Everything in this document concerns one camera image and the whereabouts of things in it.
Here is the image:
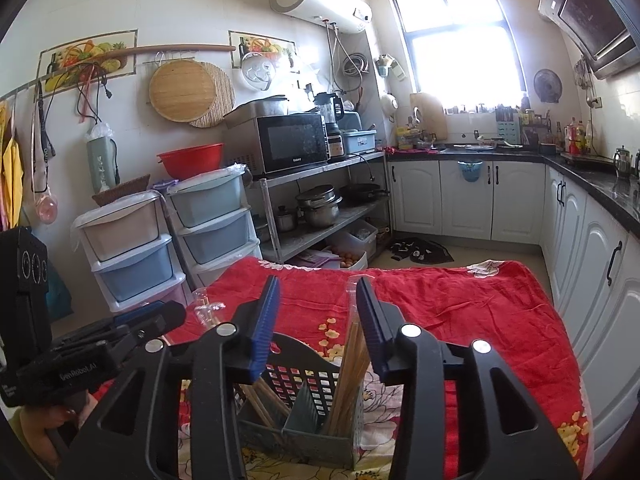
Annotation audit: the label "blue-grey plastic box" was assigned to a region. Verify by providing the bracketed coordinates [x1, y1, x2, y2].
[342, 130, 378, 155]

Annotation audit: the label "round bamboo board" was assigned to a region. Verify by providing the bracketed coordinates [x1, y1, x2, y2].
[148, 59, 217, 122]

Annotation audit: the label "person's left hand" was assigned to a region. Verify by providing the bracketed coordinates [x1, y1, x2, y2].
[22, 392, 97, 461]

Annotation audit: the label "white kitchen cabinets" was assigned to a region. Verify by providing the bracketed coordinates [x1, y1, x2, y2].
[387, 157, 640, 480]

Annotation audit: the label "group of sauce bottles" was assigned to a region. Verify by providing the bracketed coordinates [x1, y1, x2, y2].
[565, 119, 596, 156]

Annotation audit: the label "coiled metal hose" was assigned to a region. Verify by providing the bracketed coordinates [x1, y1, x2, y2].
[341, 52, 371, 78]

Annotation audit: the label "black hanging cables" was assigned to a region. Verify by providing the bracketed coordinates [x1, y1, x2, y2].
[75, 67, 111, 123]

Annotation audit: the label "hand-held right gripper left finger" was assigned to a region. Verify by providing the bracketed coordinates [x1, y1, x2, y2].
[55, 275, 282, 480]

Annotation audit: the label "kitchen window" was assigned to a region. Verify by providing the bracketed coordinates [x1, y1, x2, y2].
[387, 0, 528, 113]

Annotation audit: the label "brown wicker basket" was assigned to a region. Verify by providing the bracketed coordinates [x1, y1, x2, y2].
[91, 174, 152, 207]

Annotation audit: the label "metal shelf rack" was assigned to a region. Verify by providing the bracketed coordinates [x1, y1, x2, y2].
[247, 149, 396, 266]

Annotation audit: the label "red plastic basin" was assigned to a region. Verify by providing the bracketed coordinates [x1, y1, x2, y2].
[156, 143, 224, 181]

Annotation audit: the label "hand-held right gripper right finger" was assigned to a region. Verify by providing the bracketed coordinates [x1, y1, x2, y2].
[354, 277, 583, 480]

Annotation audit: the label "blue hanging bin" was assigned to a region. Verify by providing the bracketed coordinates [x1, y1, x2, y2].
[456, 160, 485, 184]

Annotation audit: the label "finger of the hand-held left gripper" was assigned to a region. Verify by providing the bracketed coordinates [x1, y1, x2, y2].
[124, 301, 187, 347]
[107, 301, 173, 328]

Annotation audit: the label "small steel pot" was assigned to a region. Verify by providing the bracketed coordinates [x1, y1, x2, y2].
[275, 205, 299, 232]

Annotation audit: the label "black hanging strap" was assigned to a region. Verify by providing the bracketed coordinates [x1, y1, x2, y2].
[31, 82, 57, 196]

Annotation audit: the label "blue plastic bag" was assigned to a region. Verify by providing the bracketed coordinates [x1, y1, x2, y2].
[47, 260, 73, 321]

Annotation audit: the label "large fruit wall picture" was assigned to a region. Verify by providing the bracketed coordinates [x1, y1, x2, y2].
[39, 29, 138, 93]

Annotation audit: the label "green bottle in plastic bag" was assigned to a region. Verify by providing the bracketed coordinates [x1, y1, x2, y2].
[86, 122, 121, 195]

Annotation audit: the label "small wall fan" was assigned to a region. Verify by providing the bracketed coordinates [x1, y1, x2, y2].
[533, 69, 562, 103]

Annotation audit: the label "black kitchen countertop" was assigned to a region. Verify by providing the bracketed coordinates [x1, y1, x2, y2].
[387, 145, 640, 233]

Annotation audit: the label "red floral blanket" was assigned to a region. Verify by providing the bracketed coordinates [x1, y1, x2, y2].
[95, 257, 593, 480]

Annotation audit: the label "pink round hanging pouch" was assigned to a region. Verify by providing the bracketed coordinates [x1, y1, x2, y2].
[35, 195, 58, 224]

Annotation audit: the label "grey-blue drawer unit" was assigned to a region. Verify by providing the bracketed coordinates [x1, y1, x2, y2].
[165, 164, 263, 286]

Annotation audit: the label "bunch of wooden chopsticks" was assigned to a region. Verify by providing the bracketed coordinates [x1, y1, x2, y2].
[322, 320, 373, 438]

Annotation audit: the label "black frying pan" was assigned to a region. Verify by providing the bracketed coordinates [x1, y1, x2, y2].
[341, 182, 391, 206]

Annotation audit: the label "yellow hanging cloth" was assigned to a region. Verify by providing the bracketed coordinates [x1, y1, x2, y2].
[0, 135, 25, 228]

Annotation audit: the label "grey metal appliance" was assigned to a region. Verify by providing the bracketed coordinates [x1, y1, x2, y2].
[222, 95, 290, 131]

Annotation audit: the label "steel range hood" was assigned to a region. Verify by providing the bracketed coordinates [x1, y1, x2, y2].
[537, 0, 640, 81]

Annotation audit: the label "clear storage box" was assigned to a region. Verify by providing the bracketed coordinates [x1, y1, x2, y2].
[327, 220, 378, 268]

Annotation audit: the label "person's left forearm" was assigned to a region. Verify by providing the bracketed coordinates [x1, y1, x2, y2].
[7, 407, 58, 480]

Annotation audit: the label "drawer unit with beige drawer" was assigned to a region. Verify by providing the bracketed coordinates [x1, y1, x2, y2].
[72, 191, 188, 317]

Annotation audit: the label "black microwave oven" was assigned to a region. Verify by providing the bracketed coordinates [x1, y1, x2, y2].
[255, 112, 331, 177]

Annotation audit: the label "long wooden rolling pin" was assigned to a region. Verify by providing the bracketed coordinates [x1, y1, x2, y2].
[45, 44, 237, 86]

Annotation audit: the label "white cylindrical water heater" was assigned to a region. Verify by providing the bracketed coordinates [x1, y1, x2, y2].
[271, 0, 373, 36]

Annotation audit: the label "small fruit wall picture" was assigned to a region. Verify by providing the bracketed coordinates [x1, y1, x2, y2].
[228, 30, 296, 68]

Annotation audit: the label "stacked steel pots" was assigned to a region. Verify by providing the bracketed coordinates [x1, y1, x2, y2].
[295, 185, 344, 228]

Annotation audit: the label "pale blue knife block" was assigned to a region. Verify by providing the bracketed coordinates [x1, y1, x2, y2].
[495, 107, 521, 138]

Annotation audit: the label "dark grey plastic utensil basket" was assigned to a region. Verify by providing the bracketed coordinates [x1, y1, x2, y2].
[235, 332, 368, 471]

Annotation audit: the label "black blender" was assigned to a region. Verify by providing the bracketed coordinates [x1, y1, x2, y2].
[313, 91, 347, 161]

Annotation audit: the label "round woven mat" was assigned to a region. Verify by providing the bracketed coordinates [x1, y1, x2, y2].
[189, 60, 236, 129]

